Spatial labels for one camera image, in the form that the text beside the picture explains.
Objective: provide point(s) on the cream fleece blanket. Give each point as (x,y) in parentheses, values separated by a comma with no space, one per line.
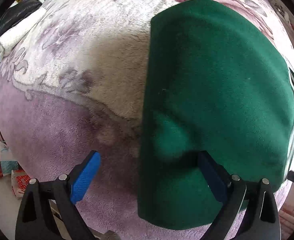
(19,36)

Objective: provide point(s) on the floral plush blanket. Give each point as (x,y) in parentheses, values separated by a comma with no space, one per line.
(61,130)

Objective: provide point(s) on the red and white packet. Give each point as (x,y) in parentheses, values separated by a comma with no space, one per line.
(20,183)

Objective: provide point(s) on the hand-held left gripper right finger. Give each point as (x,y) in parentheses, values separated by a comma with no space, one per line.
(212,177)

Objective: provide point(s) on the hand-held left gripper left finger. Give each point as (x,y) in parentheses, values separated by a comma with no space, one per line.
(84,177)

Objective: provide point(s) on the green and cream varsity jacket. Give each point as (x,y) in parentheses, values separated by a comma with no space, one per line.
(212,80)

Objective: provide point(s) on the black cloth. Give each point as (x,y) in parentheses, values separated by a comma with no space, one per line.
(19,12)

